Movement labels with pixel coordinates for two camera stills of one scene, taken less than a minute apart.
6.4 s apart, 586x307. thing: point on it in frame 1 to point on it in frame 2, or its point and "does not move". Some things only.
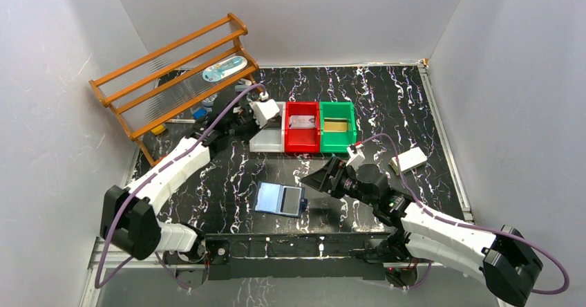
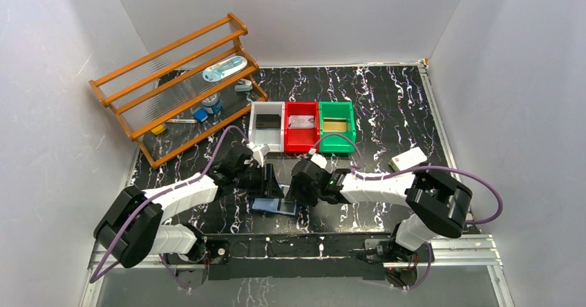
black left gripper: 249,119 to 266,181
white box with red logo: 408,160 does not move
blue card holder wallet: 281,199 does not move
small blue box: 200,113 does not move
